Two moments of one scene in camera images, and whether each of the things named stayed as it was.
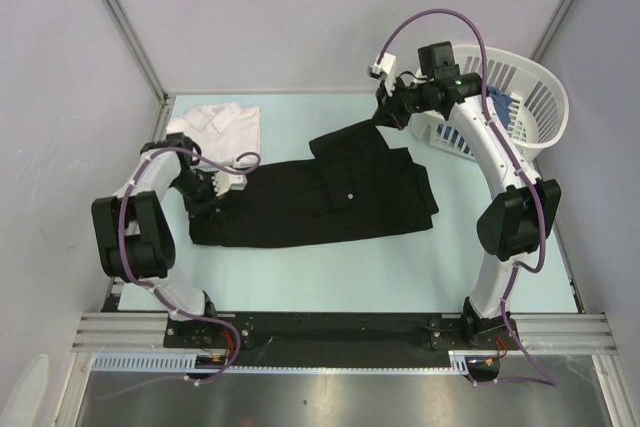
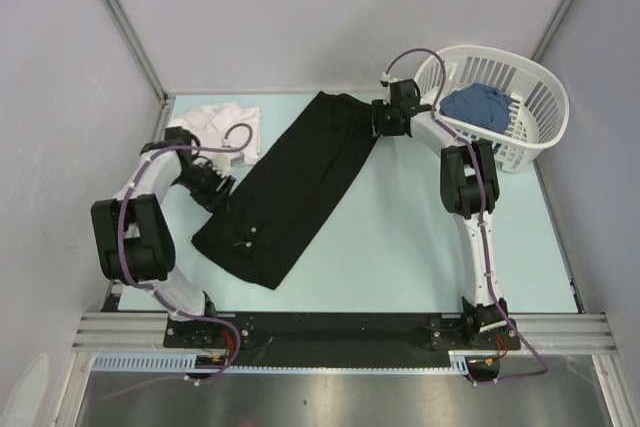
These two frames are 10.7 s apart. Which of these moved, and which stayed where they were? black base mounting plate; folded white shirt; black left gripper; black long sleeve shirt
Moved: black long sleeve shirt
Stayed: black left gripper; black base mounting plate; folded white shirt
